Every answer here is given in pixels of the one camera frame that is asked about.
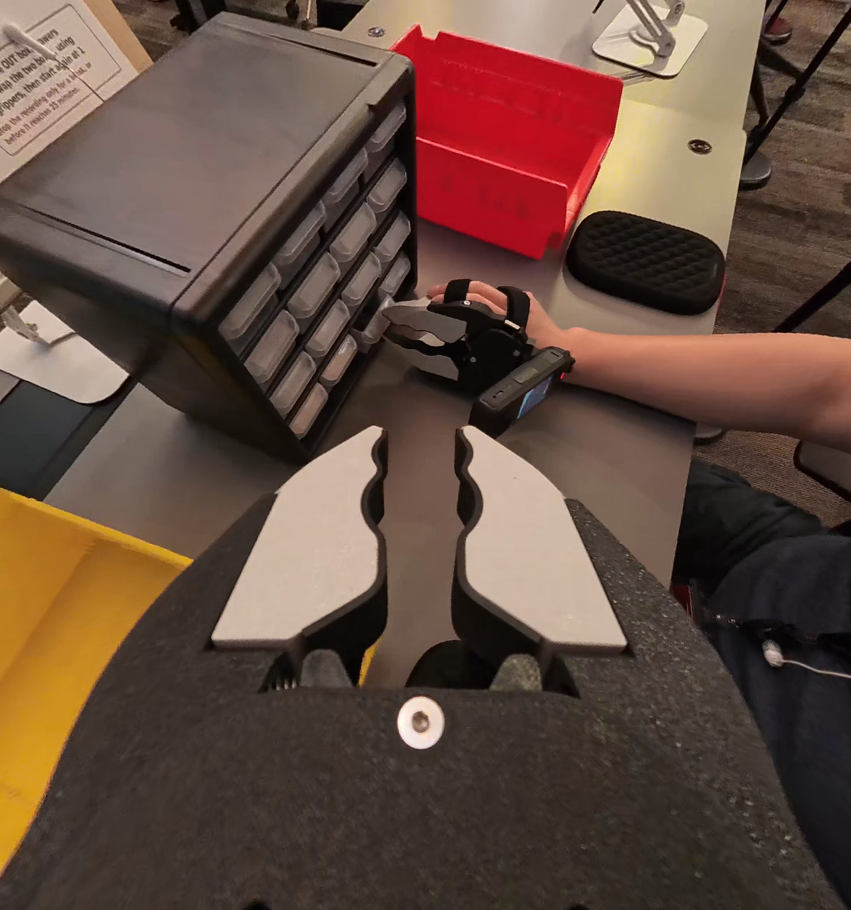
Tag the person's right forearm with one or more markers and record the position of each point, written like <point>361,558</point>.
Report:
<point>724,377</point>

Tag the printed instruction sheet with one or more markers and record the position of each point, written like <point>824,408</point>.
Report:
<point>35,86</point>

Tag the white metal desk stand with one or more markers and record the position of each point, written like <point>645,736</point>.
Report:
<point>653,31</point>

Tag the person's right hand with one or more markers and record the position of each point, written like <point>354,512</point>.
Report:
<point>490,302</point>

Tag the yellow plastic bin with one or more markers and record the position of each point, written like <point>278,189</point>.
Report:
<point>42,654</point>

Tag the red plastic bin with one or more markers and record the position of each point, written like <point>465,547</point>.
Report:
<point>511,128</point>

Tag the black ribbed pad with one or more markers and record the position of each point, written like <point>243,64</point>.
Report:
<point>646,263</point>

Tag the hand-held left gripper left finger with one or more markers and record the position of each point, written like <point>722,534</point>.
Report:
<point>301,569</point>

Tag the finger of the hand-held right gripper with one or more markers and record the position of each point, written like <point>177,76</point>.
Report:
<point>429,316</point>
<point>429,356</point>

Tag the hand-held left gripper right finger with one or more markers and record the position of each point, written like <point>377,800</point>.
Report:
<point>539,569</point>

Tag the black drawer cabinet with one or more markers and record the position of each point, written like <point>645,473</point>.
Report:
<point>170,171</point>

